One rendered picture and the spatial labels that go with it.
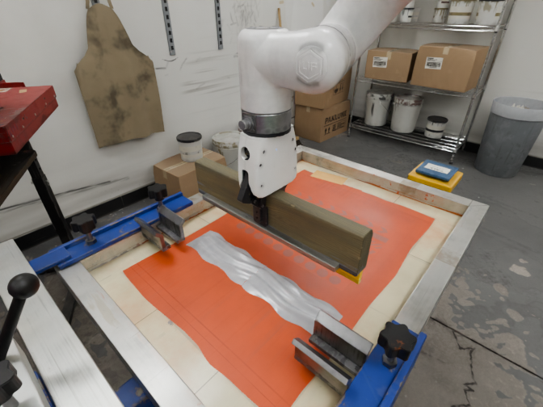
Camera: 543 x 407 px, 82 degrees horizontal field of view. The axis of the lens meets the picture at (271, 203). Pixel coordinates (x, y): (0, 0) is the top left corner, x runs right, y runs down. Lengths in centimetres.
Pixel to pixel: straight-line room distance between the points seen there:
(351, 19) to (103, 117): 214
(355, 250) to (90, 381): 36
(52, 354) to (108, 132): 211
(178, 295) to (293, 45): 46
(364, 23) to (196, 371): 54
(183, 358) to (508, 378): 160
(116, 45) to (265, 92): 209
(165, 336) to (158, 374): 9
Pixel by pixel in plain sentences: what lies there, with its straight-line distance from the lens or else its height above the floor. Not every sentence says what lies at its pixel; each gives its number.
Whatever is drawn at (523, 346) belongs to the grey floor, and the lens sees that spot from 207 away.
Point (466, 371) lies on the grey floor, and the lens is 184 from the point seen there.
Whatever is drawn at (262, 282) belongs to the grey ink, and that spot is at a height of 96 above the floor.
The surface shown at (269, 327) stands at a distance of 56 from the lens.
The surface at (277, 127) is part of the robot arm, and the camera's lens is 46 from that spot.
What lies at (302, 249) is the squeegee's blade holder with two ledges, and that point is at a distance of 51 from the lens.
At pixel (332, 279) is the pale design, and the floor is 96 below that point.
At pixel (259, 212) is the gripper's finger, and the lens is 53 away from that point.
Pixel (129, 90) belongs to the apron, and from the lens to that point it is 253.
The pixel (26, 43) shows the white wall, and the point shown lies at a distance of 239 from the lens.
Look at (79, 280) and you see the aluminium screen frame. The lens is 67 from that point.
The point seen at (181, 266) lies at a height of 96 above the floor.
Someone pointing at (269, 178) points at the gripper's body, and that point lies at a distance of 49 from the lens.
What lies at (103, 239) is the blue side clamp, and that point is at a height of 100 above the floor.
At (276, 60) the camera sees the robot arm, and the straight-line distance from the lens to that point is 42.
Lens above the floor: 141
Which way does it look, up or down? 33 degrees down
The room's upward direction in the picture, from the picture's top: straight up
